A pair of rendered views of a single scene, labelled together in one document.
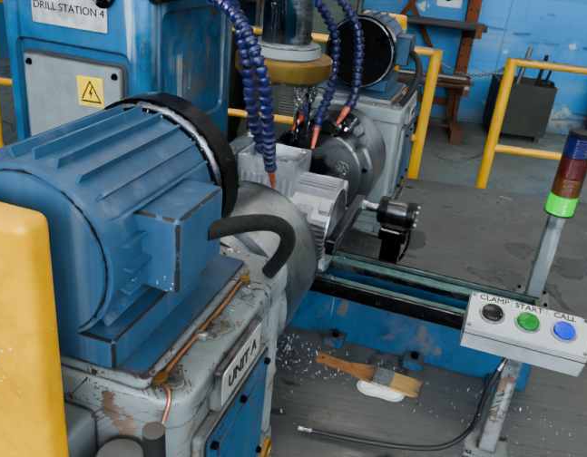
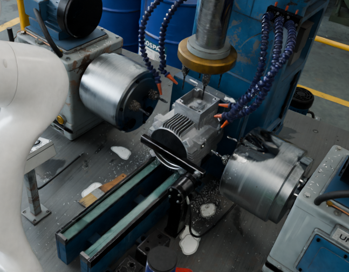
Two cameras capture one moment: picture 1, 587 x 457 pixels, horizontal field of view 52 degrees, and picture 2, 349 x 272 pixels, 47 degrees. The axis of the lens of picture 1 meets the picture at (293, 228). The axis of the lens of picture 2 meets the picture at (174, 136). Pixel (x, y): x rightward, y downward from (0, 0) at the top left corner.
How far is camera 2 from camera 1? 1.74 m
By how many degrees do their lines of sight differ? 84
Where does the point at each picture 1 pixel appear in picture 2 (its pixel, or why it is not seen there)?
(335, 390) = (100, 174)
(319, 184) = (173, 120)
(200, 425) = not seen: hidden behind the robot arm
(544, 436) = not seen: hidden behind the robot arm
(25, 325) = not seen: outside the picture
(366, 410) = (82, 179)
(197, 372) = (24, 36)
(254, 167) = (189, 95)
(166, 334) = (38, 31)
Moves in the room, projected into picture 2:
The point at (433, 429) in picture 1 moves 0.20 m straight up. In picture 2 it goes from (57, 198) to (53, 157)
